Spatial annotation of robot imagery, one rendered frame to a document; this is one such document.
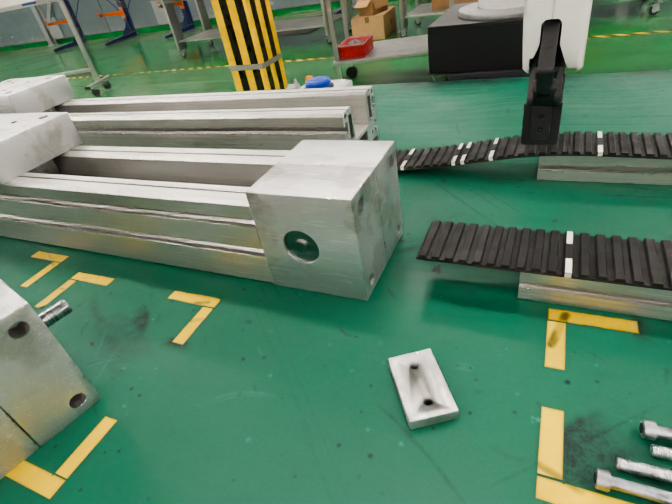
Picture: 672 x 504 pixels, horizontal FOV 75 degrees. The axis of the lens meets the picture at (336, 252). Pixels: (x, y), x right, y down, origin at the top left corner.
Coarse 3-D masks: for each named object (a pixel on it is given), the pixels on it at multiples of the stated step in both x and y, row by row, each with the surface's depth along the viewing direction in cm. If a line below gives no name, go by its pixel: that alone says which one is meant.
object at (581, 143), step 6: (576, 132) 46; (588, 132) 45; (576, 138) 45; (582, 138) 45; (588, 138) 44; (576, 144) 44; (582, 144) 44; (588, 144) 43; (576, 150) 43; (582, 150) 43; (588, 150) 42
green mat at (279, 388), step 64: (384, 128) 65; (448, 128) 61; (512, 128) 58; (576, 128) 55; (640, 128) 52; (448, 192) 47; (512, 192) 45; (576, 192) 43; (640, 192) 42; (0, 256) 52; (64, 320) 40; (128, 320) 39; (256, 320) 36; (320, 320) 35; (384, 320) 34; (448, 320) 32; (512, 320) 31; (640, 320) 30; (128, 384) 33; (192, 384) 32; (256, 384) 31; (320, 384) 30; (384, 384) 29; (448, 384) 28; (512, 384) 27; (576, 384) 27; (640, 384) 26; (64, 448) 29; (128, 448) 28; (192, 448) 27; (256, 448) 27; (320, 448) 26; (384, 448) 25; (448, 448) 25; (512, 448) 24; (576, 448) 24; (640, 448) 23
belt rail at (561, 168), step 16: (544, 160) 45; (560, 160) 44; (576, 160) 44; (592, 160) 43; (608, 160) 42; (624, 160) 42; (640, 160) 41; (656, 160) 41; (544, 176) 46; (560, 176) 45; (576, 176) 45; (592, 176) 44; (608, 176) 43; (624, 176) 43; (640, 176) 42; (656, 176) 42
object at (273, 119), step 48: (144, 96) 70; (192, 96) 65; (240, 96) 61; (288, 96) 58; (336, 96) 55; (96, 144) 68; (144, 144) 63; (192, 144) 59; (240, 144) 56; (288, 144) 53
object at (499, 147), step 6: (498, 138) 50; (504, 138) 49; (510, 138) 49; (492, 144) 49; (498, 144) 49; (504, 144) 48; (492, 150) 48; (498, 150) 48; (504, 150) 47; (492, 156) 46; (498, 156) 46; (504, 156) 46
